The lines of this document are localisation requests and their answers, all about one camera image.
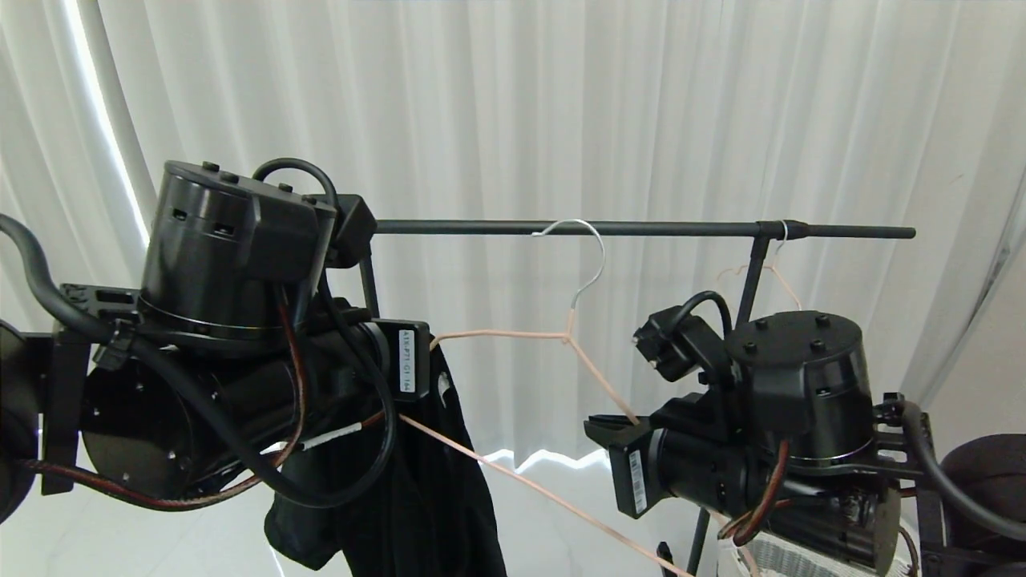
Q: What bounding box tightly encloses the black garment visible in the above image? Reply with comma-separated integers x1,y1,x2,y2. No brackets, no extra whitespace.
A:
265,341,508,577

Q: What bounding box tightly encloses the black clothes rack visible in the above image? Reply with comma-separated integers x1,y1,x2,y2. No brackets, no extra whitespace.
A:
357,219,916,577

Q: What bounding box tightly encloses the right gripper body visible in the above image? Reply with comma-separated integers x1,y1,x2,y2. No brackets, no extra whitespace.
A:
607,391,903,574

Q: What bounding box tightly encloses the white laundry basket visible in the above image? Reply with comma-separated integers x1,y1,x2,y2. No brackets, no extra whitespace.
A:
716,525,919,577

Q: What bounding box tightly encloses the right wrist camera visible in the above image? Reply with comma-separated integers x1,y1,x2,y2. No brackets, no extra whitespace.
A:
632,303,735,395

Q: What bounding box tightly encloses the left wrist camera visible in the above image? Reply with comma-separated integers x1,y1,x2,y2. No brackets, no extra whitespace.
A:
323,192,378,270

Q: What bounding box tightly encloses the white curtain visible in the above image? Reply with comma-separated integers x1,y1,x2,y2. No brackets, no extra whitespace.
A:
0,0,1026,475

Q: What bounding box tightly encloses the pink clothes hanger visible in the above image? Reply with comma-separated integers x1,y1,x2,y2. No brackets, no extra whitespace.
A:
398,218,697,577
716,239,803,314

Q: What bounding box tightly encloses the black cable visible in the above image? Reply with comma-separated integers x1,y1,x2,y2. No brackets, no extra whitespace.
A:
677,289,1026,547
0,157,400,510

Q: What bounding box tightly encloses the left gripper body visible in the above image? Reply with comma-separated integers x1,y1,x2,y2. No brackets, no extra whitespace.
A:
80,317,434,506

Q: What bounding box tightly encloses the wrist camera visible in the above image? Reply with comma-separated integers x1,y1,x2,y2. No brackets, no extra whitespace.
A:
323,192,378,270
632,303,735,395

